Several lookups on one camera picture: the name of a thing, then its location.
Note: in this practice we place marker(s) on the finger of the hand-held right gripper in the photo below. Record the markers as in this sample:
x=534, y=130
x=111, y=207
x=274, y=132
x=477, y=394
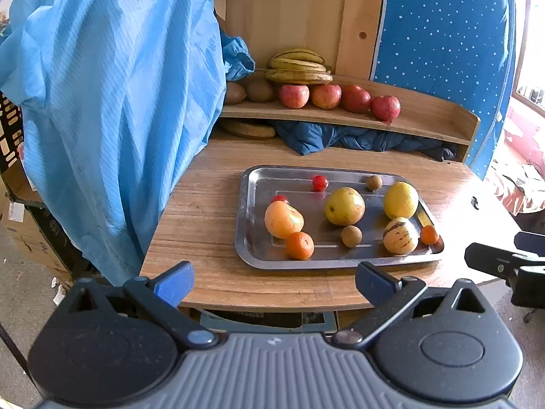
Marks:
x=498, y=262
x=531, y=239

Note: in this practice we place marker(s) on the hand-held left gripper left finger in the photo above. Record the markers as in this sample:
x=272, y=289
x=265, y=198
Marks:
x=176, y=282

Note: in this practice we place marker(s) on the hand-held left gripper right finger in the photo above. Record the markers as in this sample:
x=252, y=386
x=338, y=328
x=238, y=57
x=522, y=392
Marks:
x=374, y=282

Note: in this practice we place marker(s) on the small brown round fruit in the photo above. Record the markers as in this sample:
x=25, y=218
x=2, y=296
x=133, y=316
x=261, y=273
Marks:
x=374, y=182
x=351, y=236

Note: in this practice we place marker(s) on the striped pepino melon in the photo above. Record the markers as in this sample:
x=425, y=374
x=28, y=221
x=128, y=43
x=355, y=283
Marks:
x=400, y=236

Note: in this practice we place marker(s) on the small orange tangerine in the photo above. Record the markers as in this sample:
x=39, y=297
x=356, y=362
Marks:
x=429, y=235

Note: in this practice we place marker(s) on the large yellow lemon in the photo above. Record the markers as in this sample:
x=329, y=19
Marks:
x=401, y=200

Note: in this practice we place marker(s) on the rectangular metal tray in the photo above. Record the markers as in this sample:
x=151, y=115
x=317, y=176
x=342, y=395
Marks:
x=255, y=221

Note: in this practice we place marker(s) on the orange persimmon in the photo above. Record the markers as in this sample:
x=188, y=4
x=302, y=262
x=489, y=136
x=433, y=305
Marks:
x=282, y=220

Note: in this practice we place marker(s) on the red cherry tomato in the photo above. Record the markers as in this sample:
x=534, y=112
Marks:
x=279, y=199
x=319, y=182

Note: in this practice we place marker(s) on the red patterned blanket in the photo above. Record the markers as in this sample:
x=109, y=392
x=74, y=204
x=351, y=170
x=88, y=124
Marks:
x=519, y=179

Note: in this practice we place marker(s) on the white paper scrap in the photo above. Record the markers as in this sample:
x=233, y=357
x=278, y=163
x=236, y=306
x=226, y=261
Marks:
x=57, y=292

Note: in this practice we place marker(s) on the brown cardboard box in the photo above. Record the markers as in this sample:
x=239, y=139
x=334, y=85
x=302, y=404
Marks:
x=34, y=238

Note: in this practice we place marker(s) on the curved wooden shelf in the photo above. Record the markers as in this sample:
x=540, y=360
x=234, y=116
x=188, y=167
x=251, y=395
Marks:
x=434, y=119

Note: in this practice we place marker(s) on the dark blue cloth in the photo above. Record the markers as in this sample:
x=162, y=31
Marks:
x=315, y=136

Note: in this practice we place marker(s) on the flat brown oval board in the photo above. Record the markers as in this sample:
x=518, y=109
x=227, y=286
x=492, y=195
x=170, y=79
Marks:
x=249, y=129

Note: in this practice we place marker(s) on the red apple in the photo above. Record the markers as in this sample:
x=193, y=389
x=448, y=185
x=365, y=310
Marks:
x=385, y=108
x=326, y=96
x=355, y=99
x=293, y=96

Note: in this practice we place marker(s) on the light blue striped coat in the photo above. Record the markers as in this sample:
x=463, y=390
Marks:
x=106, y=115

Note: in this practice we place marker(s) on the brown potato left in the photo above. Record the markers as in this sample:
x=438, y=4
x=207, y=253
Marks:
x=234, y=93

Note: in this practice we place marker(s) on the brown potato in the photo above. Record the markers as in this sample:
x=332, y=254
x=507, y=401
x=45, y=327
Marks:
x=259, y=90
x=234, y=93

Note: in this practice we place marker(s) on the blue white-dotted panel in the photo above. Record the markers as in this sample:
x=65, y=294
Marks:
x=443, y=51

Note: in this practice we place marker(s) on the brown potato right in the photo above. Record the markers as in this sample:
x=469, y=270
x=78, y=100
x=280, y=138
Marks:
x=259, y=90

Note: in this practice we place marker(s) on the yellow banana bunch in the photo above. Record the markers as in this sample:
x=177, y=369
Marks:
x=298, y=68

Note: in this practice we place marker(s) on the blue cloth bundle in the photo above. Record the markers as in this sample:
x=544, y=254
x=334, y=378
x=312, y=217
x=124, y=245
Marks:
x=236, y=57

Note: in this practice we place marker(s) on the wooden back panel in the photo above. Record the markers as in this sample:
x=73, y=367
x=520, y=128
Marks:
x=298, y=8

